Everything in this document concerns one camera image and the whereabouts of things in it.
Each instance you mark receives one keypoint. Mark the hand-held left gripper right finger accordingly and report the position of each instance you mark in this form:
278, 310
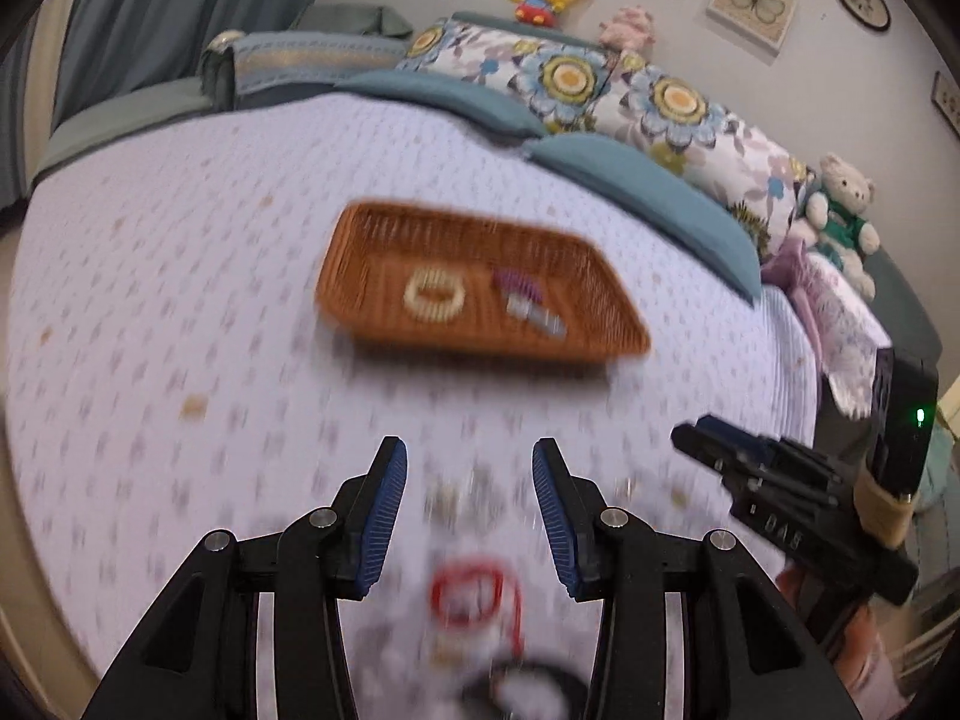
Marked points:
556, 521

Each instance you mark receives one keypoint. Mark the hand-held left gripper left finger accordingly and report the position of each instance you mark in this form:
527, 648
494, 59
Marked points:
382, 517

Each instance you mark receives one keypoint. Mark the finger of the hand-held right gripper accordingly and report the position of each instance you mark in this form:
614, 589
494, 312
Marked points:
697, 446
726, 433

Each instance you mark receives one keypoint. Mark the brown wicker basket tray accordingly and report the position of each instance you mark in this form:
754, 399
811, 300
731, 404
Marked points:
390, 240

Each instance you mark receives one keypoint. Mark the person's right hand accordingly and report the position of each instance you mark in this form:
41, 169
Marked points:
862, 664

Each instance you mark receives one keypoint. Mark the pink floral cloth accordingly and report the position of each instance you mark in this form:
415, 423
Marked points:
840, 330

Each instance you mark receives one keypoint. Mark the silver hair clip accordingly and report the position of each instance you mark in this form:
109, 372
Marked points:
536, 315

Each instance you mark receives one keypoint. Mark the purple hair clip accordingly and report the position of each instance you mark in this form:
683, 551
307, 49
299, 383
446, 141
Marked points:
517, 283

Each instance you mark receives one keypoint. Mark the teal cushion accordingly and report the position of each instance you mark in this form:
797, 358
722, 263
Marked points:
457, 97
660, 195

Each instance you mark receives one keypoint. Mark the white teddy bear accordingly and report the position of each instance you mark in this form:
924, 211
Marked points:
844, 187

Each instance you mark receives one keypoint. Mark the white dotted bedspread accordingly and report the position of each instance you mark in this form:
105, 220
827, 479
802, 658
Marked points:
187, 277

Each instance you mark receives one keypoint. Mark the floral pillow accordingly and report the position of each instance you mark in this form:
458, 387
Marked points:
675, 101
562, 79

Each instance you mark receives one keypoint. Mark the pink plush toy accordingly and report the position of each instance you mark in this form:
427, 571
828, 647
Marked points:
630, 26

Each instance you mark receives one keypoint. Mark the folded teal patterned blanket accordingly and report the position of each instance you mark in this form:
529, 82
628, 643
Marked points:
300, 60

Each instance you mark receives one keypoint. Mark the grey-green padded bench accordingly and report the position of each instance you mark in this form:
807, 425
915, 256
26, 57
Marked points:
112, 120

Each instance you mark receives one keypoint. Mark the folded grey-green cloth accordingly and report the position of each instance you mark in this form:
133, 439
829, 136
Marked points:
352, 19

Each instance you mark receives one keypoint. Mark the blue-grey curtain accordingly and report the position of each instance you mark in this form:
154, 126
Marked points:
187, 0

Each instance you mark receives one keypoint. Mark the dark-edged picture frame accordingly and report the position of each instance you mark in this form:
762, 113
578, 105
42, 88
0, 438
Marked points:
946, 99

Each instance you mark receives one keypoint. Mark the large butterfly picture frame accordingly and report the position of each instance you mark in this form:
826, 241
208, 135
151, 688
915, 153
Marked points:
754, 4

